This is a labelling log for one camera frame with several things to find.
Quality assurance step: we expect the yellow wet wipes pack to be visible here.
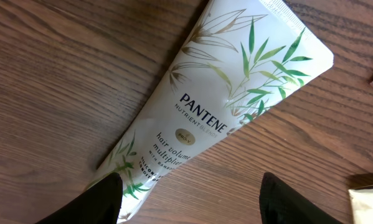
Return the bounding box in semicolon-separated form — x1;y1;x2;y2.
348;185;373;224

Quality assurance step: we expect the white Pantene tube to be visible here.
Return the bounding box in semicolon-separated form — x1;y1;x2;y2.
92;0;334;223

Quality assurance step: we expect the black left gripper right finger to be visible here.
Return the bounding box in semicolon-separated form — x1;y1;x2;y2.
259;172;341;224

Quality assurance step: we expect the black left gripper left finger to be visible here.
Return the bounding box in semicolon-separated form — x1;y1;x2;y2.
36;172;123;224

